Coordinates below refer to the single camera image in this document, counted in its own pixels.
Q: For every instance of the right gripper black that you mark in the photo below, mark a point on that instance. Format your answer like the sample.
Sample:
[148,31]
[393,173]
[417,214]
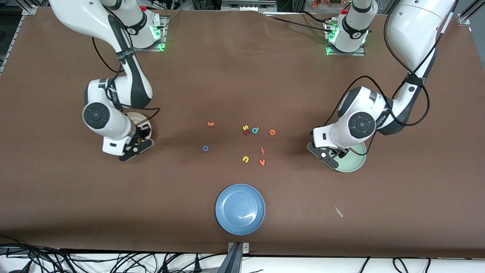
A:
[143,132]

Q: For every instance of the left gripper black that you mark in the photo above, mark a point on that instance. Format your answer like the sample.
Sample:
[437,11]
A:
[342,152]

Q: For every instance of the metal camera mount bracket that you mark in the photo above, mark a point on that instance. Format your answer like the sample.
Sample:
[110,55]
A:
[237,250]

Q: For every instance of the brown table cover sheet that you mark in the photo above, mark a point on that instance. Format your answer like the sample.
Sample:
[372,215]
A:
[242,83]

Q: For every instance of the black power plug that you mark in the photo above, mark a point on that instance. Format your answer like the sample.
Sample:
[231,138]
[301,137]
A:
[197,265]
[165,267]

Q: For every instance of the grey power strip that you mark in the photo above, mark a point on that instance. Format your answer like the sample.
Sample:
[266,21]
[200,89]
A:
[248,5]

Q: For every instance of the orange decorative object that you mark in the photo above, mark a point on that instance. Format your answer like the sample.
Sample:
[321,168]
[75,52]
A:
[326,3]

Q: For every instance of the pale green plate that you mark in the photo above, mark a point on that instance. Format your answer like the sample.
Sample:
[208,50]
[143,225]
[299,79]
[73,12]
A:
[356,163]

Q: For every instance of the beige brown plate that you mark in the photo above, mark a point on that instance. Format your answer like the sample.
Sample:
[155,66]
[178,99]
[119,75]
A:
[140,117]

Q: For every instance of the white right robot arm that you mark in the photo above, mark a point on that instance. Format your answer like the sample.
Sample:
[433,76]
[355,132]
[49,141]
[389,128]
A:
[110,125]

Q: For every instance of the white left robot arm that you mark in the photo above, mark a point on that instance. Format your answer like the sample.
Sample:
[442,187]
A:
[416,30]

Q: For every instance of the small white paper scrap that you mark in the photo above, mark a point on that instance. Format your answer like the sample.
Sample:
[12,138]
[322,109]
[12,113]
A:
[338,211]

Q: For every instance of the aluminium frame rail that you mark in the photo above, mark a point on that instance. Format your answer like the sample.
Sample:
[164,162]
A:
[464,19]
[28,10]

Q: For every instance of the blue plate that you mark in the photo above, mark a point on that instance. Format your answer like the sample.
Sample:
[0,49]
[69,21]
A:
[240,209]

